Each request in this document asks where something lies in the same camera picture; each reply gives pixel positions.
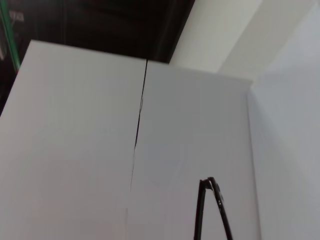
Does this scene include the black glasses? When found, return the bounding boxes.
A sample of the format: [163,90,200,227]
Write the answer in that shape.
[193,176,234,240]

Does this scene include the green edged glass pane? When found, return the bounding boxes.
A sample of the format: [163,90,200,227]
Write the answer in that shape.
[0,0,21,74]

